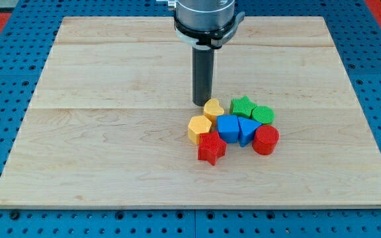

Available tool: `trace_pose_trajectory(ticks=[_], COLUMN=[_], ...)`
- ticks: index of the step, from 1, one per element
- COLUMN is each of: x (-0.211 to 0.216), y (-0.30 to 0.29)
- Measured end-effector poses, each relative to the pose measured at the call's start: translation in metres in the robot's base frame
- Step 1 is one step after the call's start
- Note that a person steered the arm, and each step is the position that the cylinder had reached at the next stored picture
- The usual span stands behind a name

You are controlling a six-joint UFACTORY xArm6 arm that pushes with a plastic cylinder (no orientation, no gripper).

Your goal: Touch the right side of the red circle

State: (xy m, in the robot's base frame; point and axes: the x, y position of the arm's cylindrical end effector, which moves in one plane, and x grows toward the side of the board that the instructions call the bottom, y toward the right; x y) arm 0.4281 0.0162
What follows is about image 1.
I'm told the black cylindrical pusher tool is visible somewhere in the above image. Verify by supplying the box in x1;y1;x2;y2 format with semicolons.
192;48;214;106

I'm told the blue rounded square block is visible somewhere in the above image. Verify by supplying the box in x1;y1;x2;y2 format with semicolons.
217;115;240;143

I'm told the red star block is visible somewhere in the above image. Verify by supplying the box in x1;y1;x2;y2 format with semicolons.
198;131;227;166

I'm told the yellow heart block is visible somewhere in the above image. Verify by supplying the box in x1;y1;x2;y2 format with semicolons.
203;99;225;126

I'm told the yellow hexagon block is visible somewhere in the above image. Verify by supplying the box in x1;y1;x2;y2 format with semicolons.
187;115;212;145

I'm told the light wooden board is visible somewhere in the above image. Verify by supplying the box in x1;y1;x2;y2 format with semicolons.
0;17;381;210

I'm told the red cylinder block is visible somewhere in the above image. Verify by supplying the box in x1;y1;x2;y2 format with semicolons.
252;125;280;155

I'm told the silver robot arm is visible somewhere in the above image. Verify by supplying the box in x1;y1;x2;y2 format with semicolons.
157;0;245;50

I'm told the green cylinder block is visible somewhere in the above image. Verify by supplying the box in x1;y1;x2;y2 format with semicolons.
251;106;275;124

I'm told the blue triangle block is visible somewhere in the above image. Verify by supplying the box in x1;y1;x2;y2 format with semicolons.
237;117;262;147

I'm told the green star block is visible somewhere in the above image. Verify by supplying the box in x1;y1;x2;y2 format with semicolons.
230;95;257;118

